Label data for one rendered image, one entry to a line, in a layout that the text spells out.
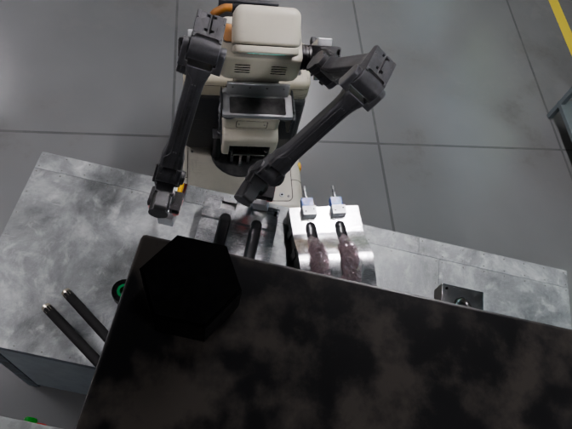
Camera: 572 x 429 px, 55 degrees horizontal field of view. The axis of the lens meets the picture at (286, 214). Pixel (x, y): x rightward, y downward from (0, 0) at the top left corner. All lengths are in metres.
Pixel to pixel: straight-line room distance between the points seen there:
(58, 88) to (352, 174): 1.74
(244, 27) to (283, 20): 0.12
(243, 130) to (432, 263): 0.88
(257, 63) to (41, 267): 0.98
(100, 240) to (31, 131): 1.42
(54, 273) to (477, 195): 2.35
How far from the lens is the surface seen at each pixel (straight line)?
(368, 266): 1.90
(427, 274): 2.06
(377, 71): 1.50
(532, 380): 0.66
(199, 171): 2.70
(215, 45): 1.41
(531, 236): 3.41
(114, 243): 1.96
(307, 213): 1.94
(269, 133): 2.20
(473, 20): 4.37
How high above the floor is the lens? 2.55
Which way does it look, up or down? 60 degrees down
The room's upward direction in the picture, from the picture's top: 17 degrees clockwise
